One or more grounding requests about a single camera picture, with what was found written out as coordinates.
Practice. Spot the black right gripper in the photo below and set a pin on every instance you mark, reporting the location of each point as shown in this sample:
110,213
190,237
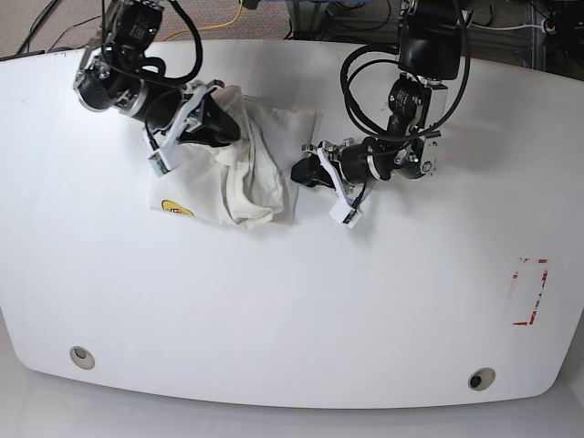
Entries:
208,124

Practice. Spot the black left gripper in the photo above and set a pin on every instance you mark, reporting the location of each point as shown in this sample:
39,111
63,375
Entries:
357,165

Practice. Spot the white t-shirt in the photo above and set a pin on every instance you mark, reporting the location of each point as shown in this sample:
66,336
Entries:
247,183

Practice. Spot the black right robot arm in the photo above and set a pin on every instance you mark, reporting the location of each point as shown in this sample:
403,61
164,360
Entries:
115,72

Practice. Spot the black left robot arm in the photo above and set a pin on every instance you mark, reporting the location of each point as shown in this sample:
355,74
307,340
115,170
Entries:
433,48

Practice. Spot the red tape rectangle marker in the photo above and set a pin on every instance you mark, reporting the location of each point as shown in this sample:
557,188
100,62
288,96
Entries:
526,291

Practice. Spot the left table cable grommet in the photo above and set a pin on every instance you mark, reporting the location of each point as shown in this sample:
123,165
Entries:
82,358

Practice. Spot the table cable grommet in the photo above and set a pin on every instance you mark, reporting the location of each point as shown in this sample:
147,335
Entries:
481,379
82,358

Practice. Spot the right table cable grommet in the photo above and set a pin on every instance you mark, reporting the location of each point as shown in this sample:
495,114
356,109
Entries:
481,379

